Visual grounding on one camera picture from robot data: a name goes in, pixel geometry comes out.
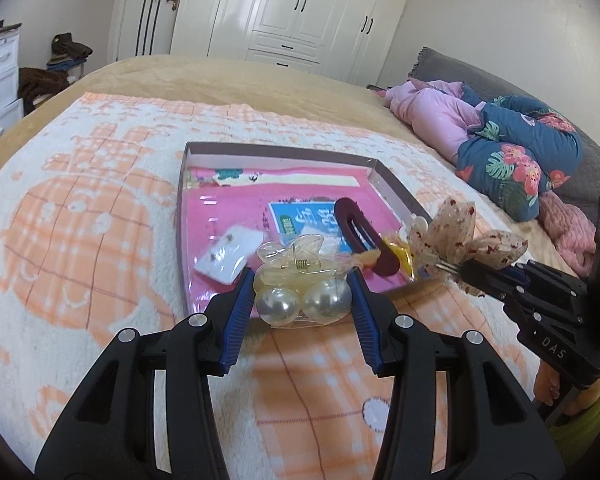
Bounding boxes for floral mesh bow hairpiece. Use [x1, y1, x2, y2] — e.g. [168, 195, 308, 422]
[400, 197, 528, 296]

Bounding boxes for pearl bow hair clip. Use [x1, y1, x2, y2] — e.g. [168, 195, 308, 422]
[253, 234, 353, 328]

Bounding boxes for beige spiral hair clip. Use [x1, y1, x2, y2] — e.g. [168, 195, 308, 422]
[336, 249, 381, 271]

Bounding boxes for person's right hand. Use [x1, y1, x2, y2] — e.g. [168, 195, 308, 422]
[533, 358, 600, 418]

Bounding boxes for pink knitted blanket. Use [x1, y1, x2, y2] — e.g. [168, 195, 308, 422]
[539, 192, 596, 278]

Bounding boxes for yellow rings in bag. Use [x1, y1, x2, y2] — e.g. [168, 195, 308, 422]
[377, 231, 422, 281]

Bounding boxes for white claw hair clip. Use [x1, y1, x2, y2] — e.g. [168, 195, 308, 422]
[399, 214, 428, 242]

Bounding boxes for dark red hair clip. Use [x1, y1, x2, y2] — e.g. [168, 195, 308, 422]
[334, 197, 400, 278]

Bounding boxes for blue floral quilt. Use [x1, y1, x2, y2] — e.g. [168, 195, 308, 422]
[455, 98, 583, 222]

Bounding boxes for white earring card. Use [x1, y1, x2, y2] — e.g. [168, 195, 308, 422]
[194, 224, 265, 285]

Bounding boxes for pink quilt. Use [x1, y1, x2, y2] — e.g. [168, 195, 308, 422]
[375, 78, 483, 164]

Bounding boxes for orange white plaid blanket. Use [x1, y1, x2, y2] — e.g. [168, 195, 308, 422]
[0, 93, 513, 479]

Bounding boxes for pink book in box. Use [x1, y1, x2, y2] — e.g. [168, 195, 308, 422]
[180, 166, 402, 313]

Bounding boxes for white glossy wardrobe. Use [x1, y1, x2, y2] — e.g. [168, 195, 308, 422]
[171, 0, 406, 87]

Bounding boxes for tan bed sheet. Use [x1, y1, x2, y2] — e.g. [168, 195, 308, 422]
[0, 55, 571, 272]

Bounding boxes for pile of dark clothes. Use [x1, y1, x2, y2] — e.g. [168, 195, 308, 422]
[17, 32, 93, 116]

